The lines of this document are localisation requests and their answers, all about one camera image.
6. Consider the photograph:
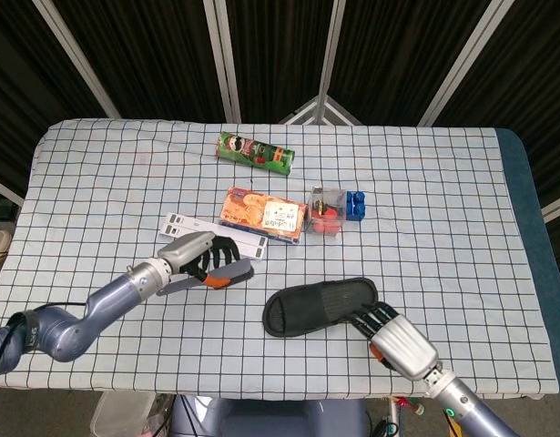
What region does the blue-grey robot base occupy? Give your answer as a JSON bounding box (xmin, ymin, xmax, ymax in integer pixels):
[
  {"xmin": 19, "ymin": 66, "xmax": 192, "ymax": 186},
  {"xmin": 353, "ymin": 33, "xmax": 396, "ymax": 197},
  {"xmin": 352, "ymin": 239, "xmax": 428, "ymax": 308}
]
[{"xmin": 169, "ymin": 394, "xmax": 372, "ymax": 437}]

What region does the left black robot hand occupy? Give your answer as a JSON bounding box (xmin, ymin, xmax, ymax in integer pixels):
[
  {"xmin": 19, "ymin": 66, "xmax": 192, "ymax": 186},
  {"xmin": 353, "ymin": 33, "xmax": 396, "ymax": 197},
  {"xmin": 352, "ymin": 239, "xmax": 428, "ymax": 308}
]
[{"xmin": 156, "ymin": 230, "xmax": 242, "ymax": 290}]

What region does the clear plastic bin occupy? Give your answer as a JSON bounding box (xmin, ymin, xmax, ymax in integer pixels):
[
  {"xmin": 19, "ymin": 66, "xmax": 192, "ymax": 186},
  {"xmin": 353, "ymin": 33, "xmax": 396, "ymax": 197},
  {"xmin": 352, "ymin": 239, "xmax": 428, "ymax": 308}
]
[{"xmin": 89, "ymin": 391, "xmax": 158, "ymax": 437}]

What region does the white folding stand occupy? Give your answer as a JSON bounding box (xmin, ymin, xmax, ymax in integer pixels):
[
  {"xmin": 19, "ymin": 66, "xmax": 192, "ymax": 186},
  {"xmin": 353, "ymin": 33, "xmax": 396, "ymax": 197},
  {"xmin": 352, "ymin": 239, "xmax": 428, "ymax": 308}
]
[{"xmin": 158, "ymin": 212, "xmax": 268, "ymax": 260}]

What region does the green chips can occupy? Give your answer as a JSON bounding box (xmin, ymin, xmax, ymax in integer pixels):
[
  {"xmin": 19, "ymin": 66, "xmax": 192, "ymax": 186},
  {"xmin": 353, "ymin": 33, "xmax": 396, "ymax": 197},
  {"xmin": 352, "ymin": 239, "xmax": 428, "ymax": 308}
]
[{"xmin": 214, "ymin": 130, "xmax": 295, "ymax": 178}]

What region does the blue toy block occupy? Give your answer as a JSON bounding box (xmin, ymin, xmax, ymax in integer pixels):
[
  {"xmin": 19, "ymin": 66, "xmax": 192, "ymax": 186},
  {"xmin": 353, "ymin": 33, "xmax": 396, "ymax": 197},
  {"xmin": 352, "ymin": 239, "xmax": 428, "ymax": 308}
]
[{"xmin": 345, "ymin": 189, "xmax": 368, "ymax": 223}]

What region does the orange biscuit box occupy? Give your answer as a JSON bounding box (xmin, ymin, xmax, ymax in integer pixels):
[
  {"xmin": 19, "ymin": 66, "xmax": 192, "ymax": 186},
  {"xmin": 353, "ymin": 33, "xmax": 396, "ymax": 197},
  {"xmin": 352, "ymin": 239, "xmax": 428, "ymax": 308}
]
[{"xmin": 219, "ymin": 186, "xmax": 309, "ymax": 246}]

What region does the blue table pad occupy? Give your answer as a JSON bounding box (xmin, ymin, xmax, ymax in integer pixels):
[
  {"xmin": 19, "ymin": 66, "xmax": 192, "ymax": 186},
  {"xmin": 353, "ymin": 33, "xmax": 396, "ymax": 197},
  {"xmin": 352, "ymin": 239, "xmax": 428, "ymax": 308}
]
[{"xmin": 494, "ymin": 127, "xmax": 560, "ymax": 398}]

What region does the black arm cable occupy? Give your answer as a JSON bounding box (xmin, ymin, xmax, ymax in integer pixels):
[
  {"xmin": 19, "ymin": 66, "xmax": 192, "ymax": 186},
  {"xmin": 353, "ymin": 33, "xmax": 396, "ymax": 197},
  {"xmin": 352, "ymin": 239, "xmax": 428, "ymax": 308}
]
[{"xmin": 0, "ymin": 301, "xmax": 87, "ymax": 388}]

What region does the black rubber slipper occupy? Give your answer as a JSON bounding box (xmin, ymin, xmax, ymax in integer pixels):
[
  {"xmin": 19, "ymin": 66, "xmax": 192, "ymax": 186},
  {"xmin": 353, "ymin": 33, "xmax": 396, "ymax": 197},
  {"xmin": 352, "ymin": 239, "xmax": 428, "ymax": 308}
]
[{"xmin": 263, "ymin": 277, "xmax": 380, "ymax": 339}]

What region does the clear plastic box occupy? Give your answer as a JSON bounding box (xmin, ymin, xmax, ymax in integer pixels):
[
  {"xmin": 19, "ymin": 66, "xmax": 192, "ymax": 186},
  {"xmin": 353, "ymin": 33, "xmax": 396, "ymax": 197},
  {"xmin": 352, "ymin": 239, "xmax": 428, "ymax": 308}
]
[{"xmin": 306, "ymin": 185, "xmax": 349, "ymax": 236}]

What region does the white partition frame post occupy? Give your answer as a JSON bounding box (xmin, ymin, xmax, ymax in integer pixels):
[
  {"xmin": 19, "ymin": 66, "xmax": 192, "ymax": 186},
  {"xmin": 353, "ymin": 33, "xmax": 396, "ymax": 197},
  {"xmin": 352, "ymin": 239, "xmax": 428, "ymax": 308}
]
[
  {"xmin": 417, "ymin": 0, "xmax": 509, "ymax": 128},
  {"xmin": 32, "ymin": 0, "xmax": 122, "ymax": 120},
  {"xmin": 312, "ymin": 0, "xmax": 348, "ymax": 125},
  {"xmin": 203, "ymin": 0, "xmax": 243, "ymax": 124}
]

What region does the white checkered tablecloth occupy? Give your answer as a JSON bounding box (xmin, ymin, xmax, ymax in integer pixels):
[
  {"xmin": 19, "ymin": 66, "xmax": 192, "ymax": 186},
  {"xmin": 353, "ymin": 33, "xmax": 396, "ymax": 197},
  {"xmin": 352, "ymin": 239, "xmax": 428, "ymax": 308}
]
[{"xmin": 0, "ymin": 117, "xmax": 560, "ymax": 401}]

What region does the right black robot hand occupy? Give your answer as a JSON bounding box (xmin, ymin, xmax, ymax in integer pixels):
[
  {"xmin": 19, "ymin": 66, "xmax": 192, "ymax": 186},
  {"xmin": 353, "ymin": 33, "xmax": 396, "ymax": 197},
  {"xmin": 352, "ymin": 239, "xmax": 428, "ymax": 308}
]
[{"xmin": 350, "ymin": 300, "xmax": 443, "ymax": 381}]

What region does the grey scrub brush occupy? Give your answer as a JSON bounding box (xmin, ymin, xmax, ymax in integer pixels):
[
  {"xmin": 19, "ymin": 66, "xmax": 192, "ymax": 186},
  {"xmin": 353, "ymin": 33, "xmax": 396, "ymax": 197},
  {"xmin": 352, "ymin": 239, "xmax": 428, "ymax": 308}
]
[{"xmin": 156, "ymin": 258, "xmax": 256, "ymax": 298}]

